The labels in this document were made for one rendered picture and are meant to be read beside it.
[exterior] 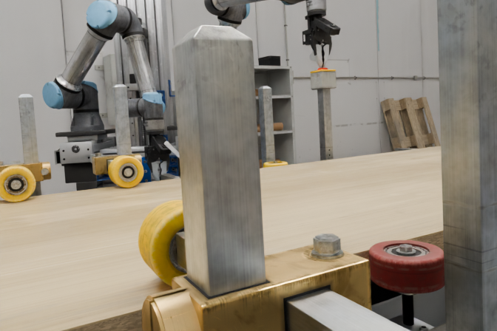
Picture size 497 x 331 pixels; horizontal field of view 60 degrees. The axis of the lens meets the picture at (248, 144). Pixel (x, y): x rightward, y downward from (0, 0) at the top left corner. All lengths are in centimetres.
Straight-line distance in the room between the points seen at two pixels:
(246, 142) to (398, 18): 648
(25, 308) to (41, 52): 359
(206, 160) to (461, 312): 27
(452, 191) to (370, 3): 592
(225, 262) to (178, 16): 424
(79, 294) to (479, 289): 36
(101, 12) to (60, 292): 150
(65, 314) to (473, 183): 36
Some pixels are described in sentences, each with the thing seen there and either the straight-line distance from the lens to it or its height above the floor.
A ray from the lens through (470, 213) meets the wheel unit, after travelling 39.
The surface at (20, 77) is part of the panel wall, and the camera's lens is 394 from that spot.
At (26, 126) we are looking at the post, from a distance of 130.
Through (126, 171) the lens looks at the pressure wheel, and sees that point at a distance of 113.
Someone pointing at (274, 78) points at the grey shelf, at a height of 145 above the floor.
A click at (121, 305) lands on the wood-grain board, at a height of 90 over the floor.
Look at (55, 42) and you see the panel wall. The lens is 403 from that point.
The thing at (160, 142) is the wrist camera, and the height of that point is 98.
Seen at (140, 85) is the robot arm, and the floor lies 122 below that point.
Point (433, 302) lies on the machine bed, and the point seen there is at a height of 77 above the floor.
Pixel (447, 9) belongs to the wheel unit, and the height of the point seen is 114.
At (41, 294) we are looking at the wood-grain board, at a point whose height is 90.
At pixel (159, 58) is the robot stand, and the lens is 227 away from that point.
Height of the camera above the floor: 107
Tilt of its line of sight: 4 degrees down
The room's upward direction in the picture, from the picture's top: 3 degrees counter-clockwise
